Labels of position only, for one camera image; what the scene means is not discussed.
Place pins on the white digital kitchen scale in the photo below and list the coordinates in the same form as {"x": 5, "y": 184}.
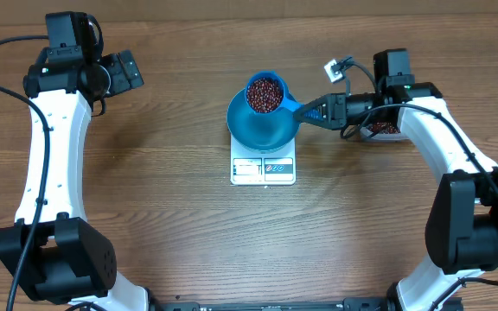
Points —
{"x": 253, "y": 168}

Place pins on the blue bowl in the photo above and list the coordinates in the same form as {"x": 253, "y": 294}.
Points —
{"x": 261, "y": 132}

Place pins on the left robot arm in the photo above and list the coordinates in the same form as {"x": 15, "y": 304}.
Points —
{"x": 51, "y": 250}

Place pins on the red beans in scoop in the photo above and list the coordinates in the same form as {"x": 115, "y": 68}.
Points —
{"x": 264, "y": 95}

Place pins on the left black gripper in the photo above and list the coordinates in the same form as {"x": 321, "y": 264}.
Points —
{"x": 124, "y": 81}

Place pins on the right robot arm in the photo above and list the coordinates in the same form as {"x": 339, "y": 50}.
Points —
{"x": 461, "y": 233}

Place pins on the blue plastic scoop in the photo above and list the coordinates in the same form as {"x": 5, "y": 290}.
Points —
{"x": 288, "y": 103}

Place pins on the clear plastic container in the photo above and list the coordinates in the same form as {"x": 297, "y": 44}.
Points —
{"x": 367, "y": 135}

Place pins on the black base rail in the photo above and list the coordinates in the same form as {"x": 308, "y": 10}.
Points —
{"x": 275, "y": 306}

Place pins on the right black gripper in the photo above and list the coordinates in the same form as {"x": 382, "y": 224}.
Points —
{"x": 335, "y": 109}

